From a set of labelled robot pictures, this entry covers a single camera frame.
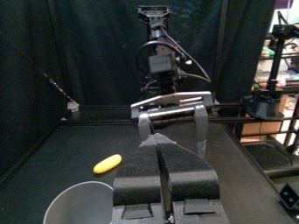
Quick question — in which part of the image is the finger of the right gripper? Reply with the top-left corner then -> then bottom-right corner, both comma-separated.
136,112 -> 155,142
192,104 -> 211,158

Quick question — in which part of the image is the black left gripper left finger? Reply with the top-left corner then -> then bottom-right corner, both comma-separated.
112,133 -> 164,207

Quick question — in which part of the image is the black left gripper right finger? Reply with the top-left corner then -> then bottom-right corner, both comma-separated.
156,133 -> 222,205

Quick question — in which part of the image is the round pink plate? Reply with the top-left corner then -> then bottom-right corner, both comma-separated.
42,180 -> 116,224

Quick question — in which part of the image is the yellow toy food piece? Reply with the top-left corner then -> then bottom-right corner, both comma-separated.
92,153 -> 124,175

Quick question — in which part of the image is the brown cardboard box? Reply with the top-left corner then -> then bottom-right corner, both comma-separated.
239,120 -> 283,144

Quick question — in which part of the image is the black ribbed mat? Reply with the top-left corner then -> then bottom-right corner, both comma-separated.
242,141 -> 299,179

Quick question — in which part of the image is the black cloth curtain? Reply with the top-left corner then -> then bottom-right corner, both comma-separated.
0,0 -> 277,176

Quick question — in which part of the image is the black horizontal frame rail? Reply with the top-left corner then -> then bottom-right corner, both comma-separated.
58,117 -> 299,127

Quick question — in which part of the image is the small silver corner bracket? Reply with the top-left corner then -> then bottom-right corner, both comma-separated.
66,100 -> 82,114

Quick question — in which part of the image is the black vertical frame post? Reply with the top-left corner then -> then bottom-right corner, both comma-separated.
211,0 -> 230,103

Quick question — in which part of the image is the black metal bracket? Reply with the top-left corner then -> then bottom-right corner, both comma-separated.
277,182 -> 299,212

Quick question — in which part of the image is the thin diagonal cable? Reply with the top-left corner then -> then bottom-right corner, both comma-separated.
0,30 -> 76,103

